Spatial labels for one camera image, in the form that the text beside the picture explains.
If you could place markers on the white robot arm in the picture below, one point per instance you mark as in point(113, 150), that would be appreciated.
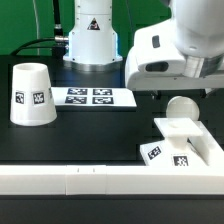
point(183, 52)

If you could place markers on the white lamp shade cone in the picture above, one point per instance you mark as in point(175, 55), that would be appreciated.
point(32, 102)

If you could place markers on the white marker sheet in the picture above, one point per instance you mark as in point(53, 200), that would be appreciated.
point(93, 97)

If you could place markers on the white L-shaped fence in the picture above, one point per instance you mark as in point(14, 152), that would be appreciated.
point(121, 180)

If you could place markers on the white lamp bulb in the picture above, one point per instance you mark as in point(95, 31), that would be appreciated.
point(182, 107)

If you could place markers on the white lamp base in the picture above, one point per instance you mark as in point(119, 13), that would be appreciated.
point(174, 150)

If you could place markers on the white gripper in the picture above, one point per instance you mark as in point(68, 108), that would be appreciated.
point(154, 63)

